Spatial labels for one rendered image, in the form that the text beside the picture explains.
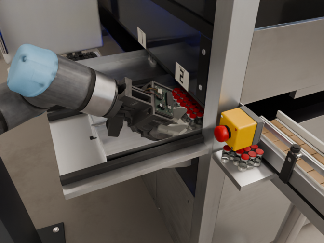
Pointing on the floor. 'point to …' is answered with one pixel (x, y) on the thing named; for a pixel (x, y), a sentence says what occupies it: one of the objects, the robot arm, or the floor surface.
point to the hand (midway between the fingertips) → (180, 128)
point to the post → (221, 103)
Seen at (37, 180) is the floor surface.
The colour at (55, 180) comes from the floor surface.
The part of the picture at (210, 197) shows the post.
